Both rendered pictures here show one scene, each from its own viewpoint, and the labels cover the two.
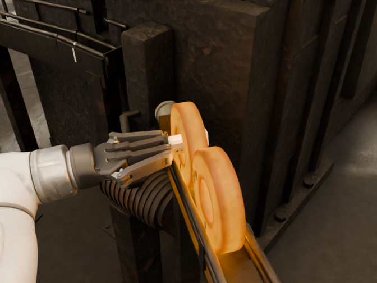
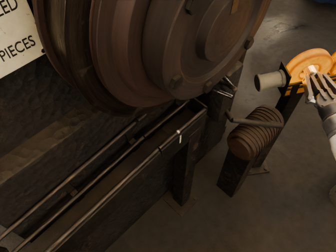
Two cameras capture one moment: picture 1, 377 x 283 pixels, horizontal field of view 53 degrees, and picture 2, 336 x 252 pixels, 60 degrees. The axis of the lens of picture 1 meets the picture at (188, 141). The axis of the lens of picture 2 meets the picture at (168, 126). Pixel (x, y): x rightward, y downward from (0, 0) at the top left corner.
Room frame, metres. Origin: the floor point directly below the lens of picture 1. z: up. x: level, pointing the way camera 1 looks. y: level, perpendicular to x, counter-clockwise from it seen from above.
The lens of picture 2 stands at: (0.94, 0.76, 1.41)
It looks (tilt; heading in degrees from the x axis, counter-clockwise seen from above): 56 degrees down; 275
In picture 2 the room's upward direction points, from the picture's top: straight up
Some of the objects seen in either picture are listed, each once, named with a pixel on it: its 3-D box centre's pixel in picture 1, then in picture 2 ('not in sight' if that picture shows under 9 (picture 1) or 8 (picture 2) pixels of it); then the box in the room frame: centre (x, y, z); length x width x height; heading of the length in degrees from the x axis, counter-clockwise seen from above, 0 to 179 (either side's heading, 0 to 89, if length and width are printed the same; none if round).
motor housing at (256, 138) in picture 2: (147, 239); (244, 156); (0.66, 0.11, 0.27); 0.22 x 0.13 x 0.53; 50
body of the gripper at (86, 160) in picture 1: (100, 162); (329, 105); (0.49, 0.15, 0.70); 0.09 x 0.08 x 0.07; 105
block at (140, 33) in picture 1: (151, 76); (217, 87); (0.84, 0.09, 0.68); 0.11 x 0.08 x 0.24; 140
